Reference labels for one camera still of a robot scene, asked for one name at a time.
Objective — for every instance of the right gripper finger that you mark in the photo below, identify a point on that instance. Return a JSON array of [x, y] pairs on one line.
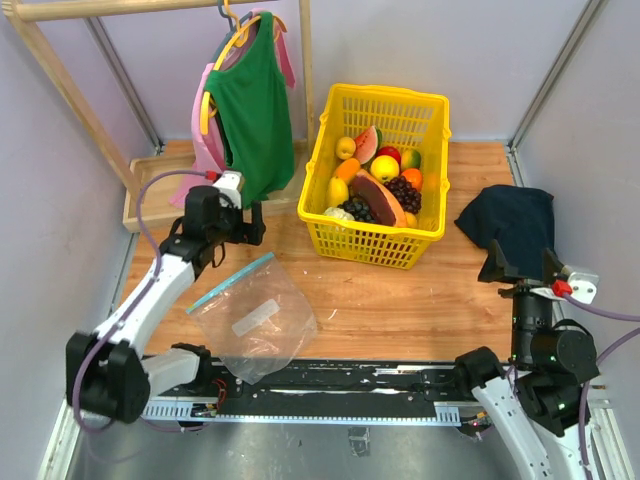
[[551, 266], [496, 267]]

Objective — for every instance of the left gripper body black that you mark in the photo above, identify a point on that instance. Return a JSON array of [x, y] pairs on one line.
[[230, 228]]

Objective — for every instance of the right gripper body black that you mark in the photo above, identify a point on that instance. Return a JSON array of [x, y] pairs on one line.
[[523, 297]]

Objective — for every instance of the clear zip top bag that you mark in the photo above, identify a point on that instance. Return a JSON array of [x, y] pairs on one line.
[[257, 320]]

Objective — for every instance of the papaya slice toy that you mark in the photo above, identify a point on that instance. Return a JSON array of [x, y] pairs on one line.
[[384, 206]]

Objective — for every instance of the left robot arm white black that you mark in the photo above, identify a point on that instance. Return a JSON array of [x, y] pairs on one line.
[[107, 372]]

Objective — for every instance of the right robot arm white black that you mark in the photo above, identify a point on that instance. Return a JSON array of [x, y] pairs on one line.
[[540, 402]]

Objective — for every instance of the green tank top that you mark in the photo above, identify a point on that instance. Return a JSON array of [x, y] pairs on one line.
[[253, 109]]

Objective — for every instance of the dark navy cloth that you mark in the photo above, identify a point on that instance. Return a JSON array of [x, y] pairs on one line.
[[520, 219]]

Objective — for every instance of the pink shirt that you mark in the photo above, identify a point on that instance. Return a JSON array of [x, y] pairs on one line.
[[209, 149]]

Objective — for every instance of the cauliflower toy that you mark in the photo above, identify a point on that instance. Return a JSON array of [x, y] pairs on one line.
[[339, 214]]

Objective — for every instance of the yellow lemon toy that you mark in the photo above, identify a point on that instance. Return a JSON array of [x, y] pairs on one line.
[[337, 192]]

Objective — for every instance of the dark blue grape bunch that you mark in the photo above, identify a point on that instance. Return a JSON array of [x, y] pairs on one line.
[[359, 209]]

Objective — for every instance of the orange mango toy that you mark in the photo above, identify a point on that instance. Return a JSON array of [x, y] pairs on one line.
[[347, 170]]

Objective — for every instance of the yellow peach toy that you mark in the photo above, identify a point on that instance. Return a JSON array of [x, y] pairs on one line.
[[345, 148]]

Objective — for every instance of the orange fruit toy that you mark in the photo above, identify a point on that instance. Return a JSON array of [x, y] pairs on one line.
[[414, 177]]

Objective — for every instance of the watermelon slice toy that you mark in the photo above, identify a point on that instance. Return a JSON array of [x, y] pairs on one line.
[[367, 144]]

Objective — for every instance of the green red mango toy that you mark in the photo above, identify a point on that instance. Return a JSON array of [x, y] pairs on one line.
[[410, 159]]

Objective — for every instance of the yellow apple toy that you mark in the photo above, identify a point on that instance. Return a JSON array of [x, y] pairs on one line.
[[384, 169]]

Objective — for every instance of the red apple toy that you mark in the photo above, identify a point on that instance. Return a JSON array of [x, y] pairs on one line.
[[391, 152]]

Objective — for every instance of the yellow plastic basket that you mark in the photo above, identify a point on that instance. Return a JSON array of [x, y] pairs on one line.
[[407, 120]]

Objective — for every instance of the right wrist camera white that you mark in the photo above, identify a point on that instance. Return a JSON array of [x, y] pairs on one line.
[[579, 286]]

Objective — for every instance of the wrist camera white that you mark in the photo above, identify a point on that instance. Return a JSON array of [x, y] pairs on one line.
[[579, 286], [230, 185]]

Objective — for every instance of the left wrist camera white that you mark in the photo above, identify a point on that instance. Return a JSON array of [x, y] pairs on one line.
[[230, 185]]

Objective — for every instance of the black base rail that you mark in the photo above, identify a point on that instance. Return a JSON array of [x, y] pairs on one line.
[[331, 392]]

